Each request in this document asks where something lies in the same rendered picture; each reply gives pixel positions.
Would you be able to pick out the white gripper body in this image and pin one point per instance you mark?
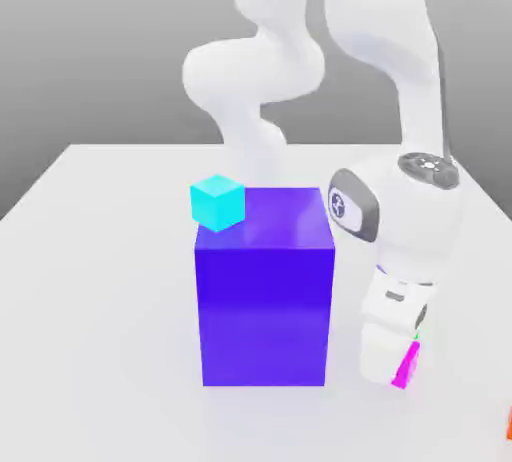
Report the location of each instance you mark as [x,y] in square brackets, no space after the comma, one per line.
[380,354]

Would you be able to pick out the small cyan cube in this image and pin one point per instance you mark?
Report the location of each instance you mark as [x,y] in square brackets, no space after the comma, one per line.
[218,204]

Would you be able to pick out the small orange cube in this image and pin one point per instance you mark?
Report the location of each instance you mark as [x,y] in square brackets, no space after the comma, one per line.
[509,424]

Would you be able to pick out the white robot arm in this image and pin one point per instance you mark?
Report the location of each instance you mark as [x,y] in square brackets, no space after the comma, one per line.
[368,50]

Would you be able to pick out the large blue box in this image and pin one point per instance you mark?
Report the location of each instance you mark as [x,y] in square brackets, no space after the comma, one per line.
[264,310]

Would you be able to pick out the small magenta cube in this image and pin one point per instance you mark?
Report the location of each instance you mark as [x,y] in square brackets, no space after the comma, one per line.
[406,370]

